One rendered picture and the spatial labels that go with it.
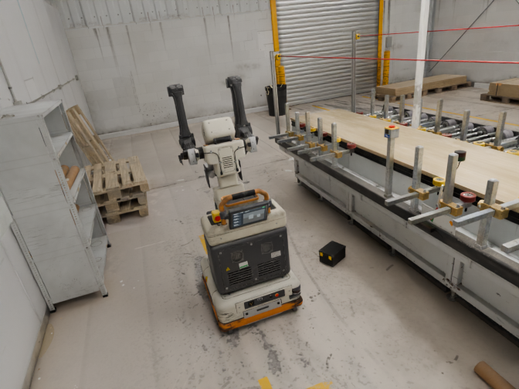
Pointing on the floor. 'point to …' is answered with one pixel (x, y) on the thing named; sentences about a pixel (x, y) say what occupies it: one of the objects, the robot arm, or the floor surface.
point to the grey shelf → (51, 202)
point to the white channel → (420, 62)
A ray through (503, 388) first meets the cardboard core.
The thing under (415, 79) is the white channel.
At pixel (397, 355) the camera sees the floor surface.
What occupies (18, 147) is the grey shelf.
